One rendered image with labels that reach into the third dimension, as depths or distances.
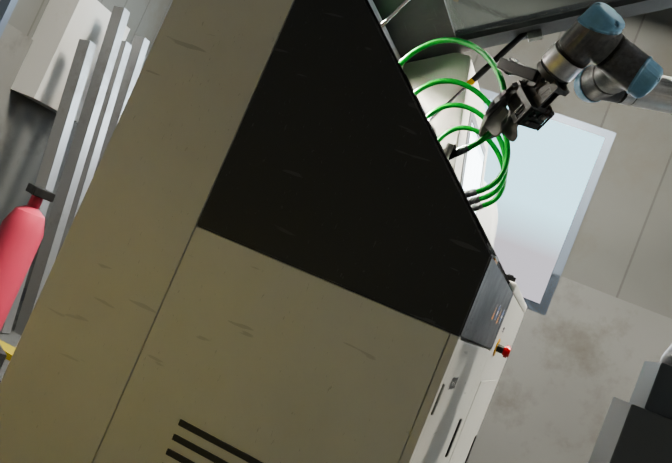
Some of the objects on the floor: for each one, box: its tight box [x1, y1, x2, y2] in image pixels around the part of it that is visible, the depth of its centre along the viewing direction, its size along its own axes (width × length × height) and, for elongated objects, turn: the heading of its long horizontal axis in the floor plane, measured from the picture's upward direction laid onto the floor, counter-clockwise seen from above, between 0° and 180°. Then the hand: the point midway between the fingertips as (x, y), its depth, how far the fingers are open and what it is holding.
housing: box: [0, 0, 313, 463], centre depth 226 cm, size 140×28×150 cm, turn 59°
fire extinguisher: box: [0, 183, 56, 369], centre depth 293 cm, size 30×30×69 cm
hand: (486, 130), depth 165 cm, fingers closed
